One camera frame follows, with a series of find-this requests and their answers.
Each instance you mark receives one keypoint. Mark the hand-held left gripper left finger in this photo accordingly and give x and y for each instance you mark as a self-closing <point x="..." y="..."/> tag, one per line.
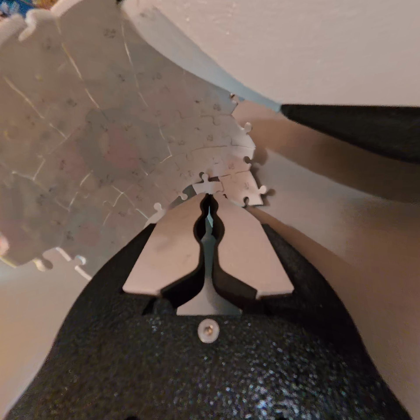
<point x="164" y="256"/>

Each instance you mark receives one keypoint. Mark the partly built puzzle ball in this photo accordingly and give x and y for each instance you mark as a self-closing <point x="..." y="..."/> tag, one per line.
<point x="98" y="131"/>

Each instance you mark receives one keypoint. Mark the blue puzzle box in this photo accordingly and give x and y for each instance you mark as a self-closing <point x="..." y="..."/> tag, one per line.
<point x="8" y="9"/>

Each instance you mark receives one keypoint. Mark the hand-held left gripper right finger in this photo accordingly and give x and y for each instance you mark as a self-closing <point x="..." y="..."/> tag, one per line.
<point x="252" y="259"/>

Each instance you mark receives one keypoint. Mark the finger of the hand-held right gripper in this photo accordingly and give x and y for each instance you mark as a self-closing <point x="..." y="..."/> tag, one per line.
<point x="295" y="49"/>

